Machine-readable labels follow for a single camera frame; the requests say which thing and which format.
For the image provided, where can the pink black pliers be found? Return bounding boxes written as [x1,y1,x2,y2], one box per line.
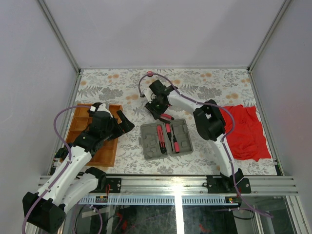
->
[159,114,175,124]

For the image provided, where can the grey plastic tool case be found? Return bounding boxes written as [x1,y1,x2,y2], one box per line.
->
[140,119,193,160]

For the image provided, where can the small red tape measure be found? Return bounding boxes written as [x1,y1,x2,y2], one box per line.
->
[147,71,154,77]

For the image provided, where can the pink black utility knife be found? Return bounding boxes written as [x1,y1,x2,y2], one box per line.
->
[156,125,166,154]

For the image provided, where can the pink black screwdriver short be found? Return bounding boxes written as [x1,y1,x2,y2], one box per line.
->
[171,125,180,154]

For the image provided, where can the pink black long screwdriver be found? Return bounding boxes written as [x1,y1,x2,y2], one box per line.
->
[165,123,173,151]

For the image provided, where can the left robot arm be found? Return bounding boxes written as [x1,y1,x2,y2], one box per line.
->
[22,103,134,234]

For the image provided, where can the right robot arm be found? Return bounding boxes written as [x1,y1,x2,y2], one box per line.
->
[140,79,244,193]

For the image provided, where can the rolled dark sock top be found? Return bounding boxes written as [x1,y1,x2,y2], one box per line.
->
[92,102,102,109]

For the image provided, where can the orange wooden divided tray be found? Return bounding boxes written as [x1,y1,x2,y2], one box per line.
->
[66,104,122,167]

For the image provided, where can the rolled dark sock outside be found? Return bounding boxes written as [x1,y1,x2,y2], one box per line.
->
[55,146,68,160]

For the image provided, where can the red cloth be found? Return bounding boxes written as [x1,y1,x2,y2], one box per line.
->
[224,105,271,161]

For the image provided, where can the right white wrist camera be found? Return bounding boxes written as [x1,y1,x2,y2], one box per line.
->
[140,89,154,99]

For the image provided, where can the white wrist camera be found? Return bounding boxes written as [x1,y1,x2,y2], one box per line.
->
[87,103,113,117]
[140,89,154,99]

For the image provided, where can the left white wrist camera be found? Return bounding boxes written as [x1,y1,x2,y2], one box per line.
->
[87,103,113,117]

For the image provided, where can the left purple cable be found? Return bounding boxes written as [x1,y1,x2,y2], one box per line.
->
[21,104,96,232]

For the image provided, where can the aluminium front rail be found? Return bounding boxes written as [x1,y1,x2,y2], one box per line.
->
[36,174,299,205]

